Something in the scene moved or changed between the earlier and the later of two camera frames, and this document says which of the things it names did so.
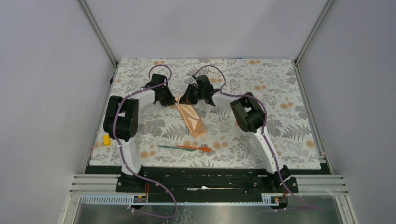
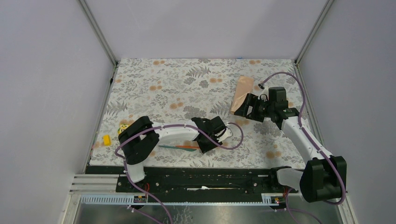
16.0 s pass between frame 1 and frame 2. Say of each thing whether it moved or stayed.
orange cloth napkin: moved
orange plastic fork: stayed
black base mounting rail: stayed
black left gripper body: moved
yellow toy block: stayed
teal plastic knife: stayed
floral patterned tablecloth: stayed
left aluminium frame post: stayed
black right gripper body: moved
